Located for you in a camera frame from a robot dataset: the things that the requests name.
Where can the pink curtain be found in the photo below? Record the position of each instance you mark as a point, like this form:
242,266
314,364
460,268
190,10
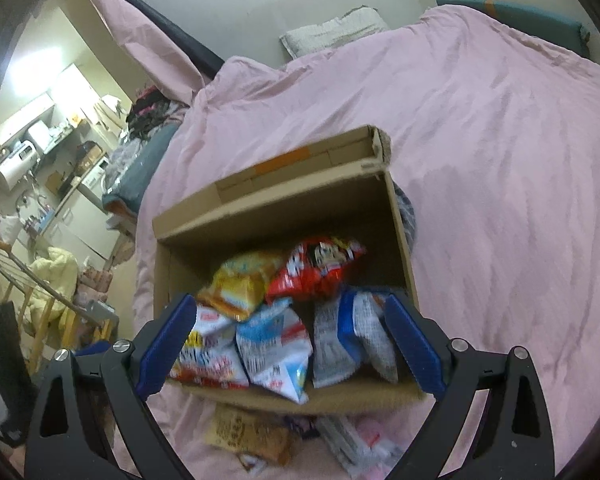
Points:
166,64

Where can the white water heater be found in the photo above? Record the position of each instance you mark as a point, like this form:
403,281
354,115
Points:
17,164

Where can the white pillow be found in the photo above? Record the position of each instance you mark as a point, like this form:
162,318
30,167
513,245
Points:
358,23

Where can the white kitchen cabinets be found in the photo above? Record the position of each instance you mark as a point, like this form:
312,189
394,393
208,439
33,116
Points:
79,227

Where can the pile of clothes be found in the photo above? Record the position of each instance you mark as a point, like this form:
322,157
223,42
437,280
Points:
150,126

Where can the blue pink snack packet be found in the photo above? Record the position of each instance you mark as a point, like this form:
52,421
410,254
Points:
359,444

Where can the brown small snack packet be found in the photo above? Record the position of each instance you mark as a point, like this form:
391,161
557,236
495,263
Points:
244,432

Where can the light blue white snack bag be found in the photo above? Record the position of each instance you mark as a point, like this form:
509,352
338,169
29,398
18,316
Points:
275,348

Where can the pink bed duvet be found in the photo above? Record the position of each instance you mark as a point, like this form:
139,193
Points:
495,139

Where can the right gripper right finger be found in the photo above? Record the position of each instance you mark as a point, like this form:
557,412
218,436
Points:
513,439

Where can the open cardboard box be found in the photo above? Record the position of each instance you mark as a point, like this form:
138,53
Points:
339,186

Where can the teal bolster cushion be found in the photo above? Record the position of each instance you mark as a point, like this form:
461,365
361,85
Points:
555,28

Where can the grey blue snack bag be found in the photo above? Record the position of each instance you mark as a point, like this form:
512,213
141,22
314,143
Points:
348,332

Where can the red snack bag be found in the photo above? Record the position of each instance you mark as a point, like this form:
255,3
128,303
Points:
315,269

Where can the white yellow PanPan chip bag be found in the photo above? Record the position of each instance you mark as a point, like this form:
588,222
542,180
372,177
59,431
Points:
209,356

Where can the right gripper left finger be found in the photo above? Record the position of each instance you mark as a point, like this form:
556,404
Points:
66,438

